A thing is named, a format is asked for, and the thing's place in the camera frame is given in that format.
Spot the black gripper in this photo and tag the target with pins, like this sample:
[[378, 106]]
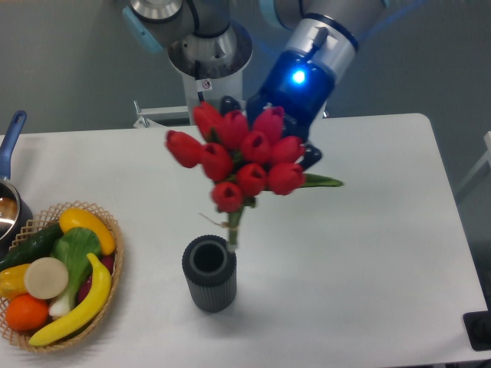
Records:
[[301, 88]]

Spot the red tulip bouquet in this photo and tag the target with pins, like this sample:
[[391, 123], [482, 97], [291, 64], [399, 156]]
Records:
[[244, 159]]

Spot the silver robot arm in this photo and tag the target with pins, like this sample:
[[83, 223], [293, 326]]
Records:
[[210, 51]]

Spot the dark grey ribbed vase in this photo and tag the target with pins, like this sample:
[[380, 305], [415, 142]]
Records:
[[210, 272]]

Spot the purple red vegetable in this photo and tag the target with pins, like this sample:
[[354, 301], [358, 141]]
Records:
[[108, 262]]

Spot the yellow squash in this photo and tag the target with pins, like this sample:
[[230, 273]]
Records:
[[81, 218]]

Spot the green bok choy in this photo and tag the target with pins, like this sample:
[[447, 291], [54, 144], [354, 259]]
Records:
[[72, 249]]

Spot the woven wicker basket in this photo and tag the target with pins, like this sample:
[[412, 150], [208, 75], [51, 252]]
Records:
[[43, 219]]

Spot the dark green cucumber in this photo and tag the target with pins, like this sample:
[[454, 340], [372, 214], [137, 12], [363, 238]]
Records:
[[37, 246]]

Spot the beige round disc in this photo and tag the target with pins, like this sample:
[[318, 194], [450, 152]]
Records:
[[46, 278]]

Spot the yellow banana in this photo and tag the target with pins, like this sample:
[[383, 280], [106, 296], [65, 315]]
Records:
[[82, 314]]

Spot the black device at table edge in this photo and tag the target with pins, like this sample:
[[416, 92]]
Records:
[[477, 326]]

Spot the yellow bell pepper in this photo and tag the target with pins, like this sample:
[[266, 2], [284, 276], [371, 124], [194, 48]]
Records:
[[12, 281]]

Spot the orange fruit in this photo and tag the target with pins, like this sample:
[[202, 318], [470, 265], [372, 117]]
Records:
[[26, 313]]

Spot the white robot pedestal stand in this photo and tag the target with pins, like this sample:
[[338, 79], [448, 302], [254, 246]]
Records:
[[196, 90]]

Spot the white furniture frame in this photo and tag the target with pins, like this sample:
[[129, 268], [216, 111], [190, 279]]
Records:
[[477, 173]]

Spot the blue handled saucepan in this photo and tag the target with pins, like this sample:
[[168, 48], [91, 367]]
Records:
[[14, 211]]

